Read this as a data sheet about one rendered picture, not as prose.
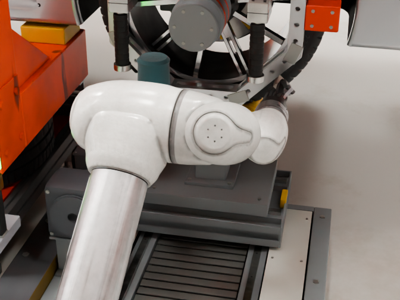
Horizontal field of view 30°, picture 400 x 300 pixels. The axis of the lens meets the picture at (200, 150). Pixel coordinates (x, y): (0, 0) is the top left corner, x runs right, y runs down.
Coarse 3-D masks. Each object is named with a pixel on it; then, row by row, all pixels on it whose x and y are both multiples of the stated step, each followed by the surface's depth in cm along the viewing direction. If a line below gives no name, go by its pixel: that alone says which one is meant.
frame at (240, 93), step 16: (304, 0) 194; (112, 16) 206; (304, 16) 196; (112, 32) 208; (304, 32) 202; (144, 48) 215; (288, 48) 201; (272, 64) 204; (288, 64) 203; (176, 80) 217; (192, 80) 217; (272, 80) 206; (224, 96) 213; (240, 96) 210
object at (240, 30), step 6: (240, 6) 219; (246, 6) 218; (246, 12) 219; (234, 18) 221; (234, 24) 222; (240, 24) 221; (234, 30) 222; (240, 30) 222; (246, 30) 222; (240, 36) 223
